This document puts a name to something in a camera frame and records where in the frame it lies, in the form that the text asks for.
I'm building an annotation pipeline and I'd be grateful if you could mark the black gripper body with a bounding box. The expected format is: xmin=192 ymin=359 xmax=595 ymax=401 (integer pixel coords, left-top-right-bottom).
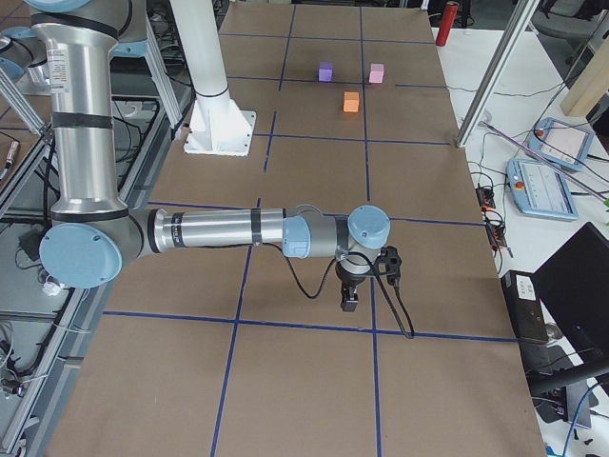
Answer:
xmin=335 ymin=253 xmax=379 ymax=287

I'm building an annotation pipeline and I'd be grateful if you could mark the orange foam cube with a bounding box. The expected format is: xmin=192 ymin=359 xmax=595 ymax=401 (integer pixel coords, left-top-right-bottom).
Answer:
xmin=343 ymin=91 xmax=360 ymax=113

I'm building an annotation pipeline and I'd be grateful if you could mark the pink foam cube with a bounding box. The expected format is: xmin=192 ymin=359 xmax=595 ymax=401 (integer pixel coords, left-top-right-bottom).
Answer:
xmin=368 ymin=63 xmax=384 ymax=84

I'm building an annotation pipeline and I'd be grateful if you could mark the purple foam cube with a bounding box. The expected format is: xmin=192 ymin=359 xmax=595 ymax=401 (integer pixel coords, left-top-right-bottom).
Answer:
xmin=318 ymin=62 xmax=334 ymax=82

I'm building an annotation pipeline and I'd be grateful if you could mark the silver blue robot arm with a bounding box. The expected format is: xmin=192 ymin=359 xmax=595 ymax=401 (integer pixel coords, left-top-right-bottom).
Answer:
xmin=30 ymin=1 xmax=400 ymax=311

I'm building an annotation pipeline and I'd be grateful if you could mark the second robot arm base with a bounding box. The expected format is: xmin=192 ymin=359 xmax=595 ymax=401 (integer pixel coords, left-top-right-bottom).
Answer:
xmin=1 ymin=26 xmax=50 ymax=95

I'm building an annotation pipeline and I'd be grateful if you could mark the orange black connector strip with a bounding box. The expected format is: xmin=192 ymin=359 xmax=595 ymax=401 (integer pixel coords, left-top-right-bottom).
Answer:
xmin=475 ymin=185 xmax=513 ymax=257

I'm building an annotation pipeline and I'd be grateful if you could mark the brown paper mat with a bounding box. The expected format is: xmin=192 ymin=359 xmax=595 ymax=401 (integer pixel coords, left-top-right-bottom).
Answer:
xmin=47 ymin=3 xmax=544 ymax=456

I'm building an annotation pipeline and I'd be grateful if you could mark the black box device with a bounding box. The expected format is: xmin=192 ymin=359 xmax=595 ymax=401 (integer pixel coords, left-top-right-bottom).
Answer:
xmin=501 ymin=270 xmax=549 ymax=345

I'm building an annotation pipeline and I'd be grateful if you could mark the lower teach pendant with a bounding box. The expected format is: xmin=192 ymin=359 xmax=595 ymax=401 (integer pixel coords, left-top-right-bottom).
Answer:
xmin=506 ymin=158 xmax=579 ymax=221

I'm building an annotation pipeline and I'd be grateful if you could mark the teach pendant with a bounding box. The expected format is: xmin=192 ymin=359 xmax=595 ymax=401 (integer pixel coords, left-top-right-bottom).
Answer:
xmin=526 ymin=117 xmax=593 ymax=171
xmin=506 ymin=158 xmax=579 ymax=221

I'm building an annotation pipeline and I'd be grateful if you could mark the black laptop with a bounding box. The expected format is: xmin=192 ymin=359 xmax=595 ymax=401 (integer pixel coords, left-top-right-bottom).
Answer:
xmin=528 ymin=222 xmax=608 ymax=395

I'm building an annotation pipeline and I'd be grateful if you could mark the purple rod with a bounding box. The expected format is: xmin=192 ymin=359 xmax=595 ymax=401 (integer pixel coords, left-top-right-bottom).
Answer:
xmin=479 ymin=121 xmax=609 ymax=207

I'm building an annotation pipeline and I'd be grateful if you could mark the upper teach pendant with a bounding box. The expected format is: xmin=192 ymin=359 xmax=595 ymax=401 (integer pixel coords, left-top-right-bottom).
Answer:
xmin=526 ymin=117 xmax=593 ymax=171

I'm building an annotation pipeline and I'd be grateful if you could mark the red cylinder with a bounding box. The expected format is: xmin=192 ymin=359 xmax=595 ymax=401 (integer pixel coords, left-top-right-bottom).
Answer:
xmin=435 ymin=1 xmax=460 ymax=47

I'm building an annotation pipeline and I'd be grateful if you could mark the wooden board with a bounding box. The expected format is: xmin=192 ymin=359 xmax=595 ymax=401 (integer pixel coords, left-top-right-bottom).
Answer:
xmin=560 ymin=40 xmax=609 ymax=117

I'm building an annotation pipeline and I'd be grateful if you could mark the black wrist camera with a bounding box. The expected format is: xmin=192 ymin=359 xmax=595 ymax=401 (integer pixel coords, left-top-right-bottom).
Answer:
xmin=376 ymin=246 xmax=403 ymax=288

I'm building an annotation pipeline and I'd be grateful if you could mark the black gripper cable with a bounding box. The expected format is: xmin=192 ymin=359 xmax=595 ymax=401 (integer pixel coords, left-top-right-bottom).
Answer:
xmin=259 ymin=241 xmax=416 ymax=340

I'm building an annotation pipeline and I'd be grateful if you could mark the white pedestal column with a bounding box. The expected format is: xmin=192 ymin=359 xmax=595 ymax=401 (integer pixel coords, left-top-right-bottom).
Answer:
xmin=170 ymin=0 xmax=256 ymax=157

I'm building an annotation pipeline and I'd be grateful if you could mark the blue cable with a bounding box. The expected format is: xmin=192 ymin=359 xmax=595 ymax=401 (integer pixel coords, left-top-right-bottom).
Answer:
xmin=560 ymin=380 xmax=609 ymax=457

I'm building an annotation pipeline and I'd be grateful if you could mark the aluminium frame post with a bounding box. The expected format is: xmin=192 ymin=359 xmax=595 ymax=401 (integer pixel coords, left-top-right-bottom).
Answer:
xmin=456 ymin=0 xmax=540 ymax=148

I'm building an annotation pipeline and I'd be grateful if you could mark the aluminium frame rail left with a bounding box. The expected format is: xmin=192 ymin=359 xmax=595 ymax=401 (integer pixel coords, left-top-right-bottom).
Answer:
xmin=1 ymin=285 xmax=112 ymax=456

